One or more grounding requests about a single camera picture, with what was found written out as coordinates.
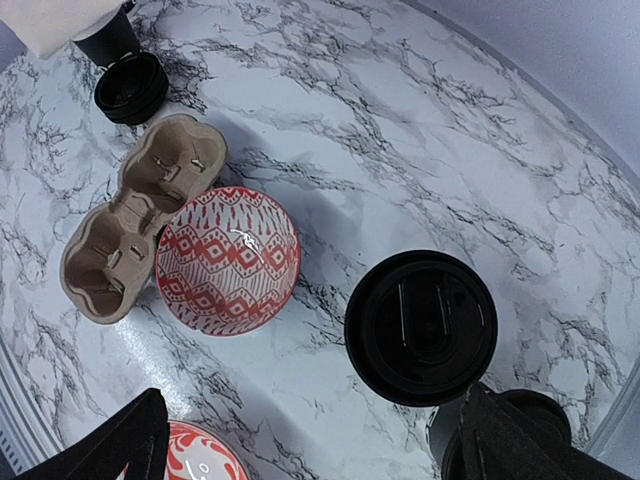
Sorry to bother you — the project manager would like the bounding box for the checkered paper takeout bag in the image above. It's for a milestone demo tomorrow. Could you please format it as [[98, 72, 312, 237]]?
[[1, 0, 123, 58]]

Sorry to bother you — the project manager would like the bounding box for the stack of black lids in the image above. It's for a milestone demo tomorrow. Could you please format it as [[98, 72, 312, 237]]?
[[94, 52, 169, 126]]

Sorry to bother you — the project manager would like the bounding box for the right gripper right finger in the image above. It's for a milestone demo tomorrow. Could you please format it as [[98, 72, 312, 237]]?
[[460, 382, 627, 479]]

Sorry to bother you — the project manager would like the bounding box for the cardboard cup carrier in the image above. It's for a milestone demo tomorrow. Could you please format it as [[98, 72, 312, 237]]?
[[60, 114, 228, 325]]

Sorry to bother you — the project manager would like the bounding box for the aluminium front rail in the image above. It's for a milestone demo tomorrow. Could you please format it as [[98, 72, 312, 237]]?
[[1, 341, 59, 474]]

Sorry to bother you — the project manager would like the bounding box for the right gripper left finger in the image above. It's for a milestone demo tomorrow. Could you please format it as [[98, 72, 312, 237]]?
[[18, 388, 169, 480]]

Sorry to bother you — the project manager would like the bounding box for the red floral bowl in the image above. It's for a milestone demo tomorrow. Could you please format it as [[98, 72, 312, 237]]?
[[124, 419, 251, 480]]

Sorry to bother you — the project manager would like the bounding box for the red patterned bowl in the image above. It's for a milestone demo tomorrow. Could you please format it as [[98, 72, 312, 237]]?
[[156, 186, 301, 337]]

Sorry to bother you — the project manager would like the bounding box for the stack of paper cups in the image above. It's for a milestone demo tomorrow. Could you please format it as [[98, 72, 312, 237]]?
[[72, 5, 141, 67]]

